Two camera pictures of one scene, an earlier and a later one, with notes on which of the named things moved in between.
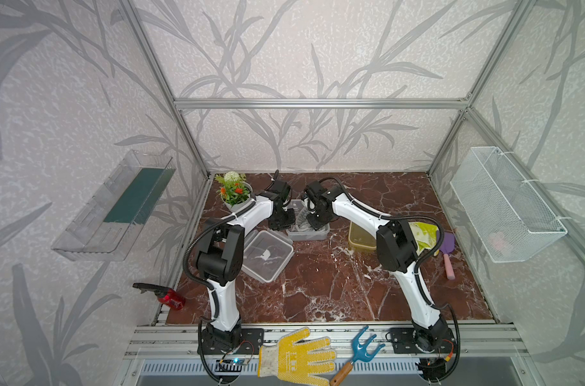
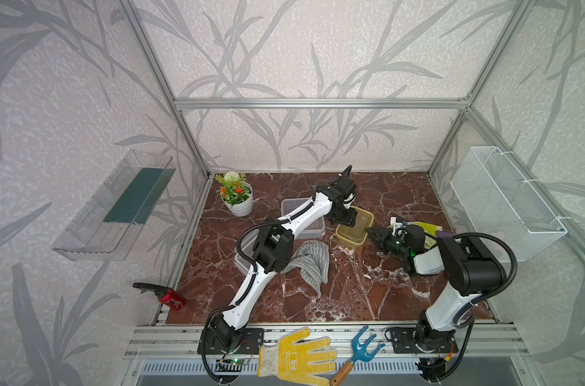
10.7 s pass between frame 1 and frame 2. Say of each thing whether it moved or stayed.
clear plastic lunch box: stayed
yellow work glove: stayed
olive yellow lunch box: moved
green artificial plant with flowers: stayed
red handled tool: stayed
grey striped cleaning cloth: moved
